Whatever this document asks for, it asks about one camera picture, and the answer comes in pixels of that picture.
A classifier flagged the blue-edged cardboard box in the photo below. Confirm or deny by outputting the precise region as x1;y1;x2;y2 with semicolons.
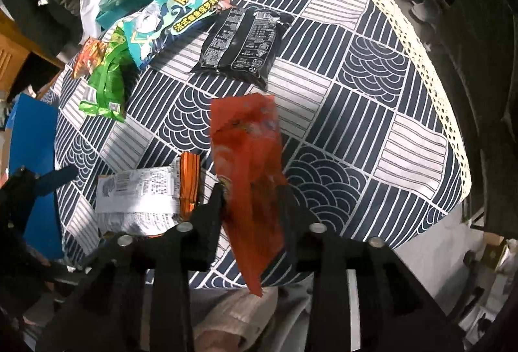
6;94;64;260

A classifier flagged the white orange snack packet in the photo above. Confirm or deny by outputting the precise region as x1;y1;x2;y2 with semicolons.
95;152;201;237

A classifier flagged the green snack bag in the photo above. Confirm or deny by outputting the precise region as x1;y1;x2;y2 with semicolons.
78;23;134;122

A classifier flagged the red snack packet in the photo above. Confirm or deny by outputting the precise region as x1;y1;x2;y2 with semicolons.
210;93;287;297

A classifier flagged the orange-red noodle snack bag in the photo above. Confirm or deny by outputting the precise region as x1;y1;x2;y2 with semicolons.
73;37;107;79

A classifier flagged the teal cartoon snack bag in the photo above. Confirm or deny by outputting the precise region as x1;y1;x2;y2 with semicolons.
123;0;232;71

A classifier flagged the black snack packet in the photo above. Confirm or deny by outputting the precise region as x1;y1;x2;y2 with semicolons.
191;7;294;92

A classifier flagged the navy white patterned tablecloth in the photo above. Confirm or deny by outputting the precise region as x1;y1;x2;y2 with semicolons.
46;0;471;264

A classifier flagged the wooden wardrobe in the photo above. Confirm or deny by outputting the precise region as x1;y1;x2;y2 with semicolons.
1;12;65;101

